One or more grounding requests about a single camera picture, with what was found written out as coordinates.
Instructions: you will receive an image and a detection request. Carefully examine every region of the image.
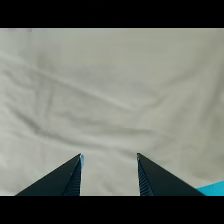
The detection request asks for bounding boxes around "pale grey shirt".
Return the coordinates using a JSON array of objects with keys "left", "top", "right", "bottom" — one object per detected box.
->
[{"left": 0, "top": 28, "right": 224, "bottom": 197}]

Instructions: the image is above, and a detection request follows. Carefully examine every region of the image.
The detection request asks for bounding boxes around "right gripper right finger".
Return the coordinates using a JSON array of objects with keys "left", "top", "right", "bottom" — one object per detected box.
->
[{"left": 136, "top": 152, "right": 206, "bottom": 197}]

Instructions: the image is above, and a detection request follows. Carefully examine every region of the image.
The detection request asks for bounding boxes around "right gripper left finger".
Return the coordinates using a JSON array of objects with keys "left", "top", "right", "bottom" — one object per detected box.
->
[{"left": 15, "top": 153, "right": 84, "bottom": 197}]

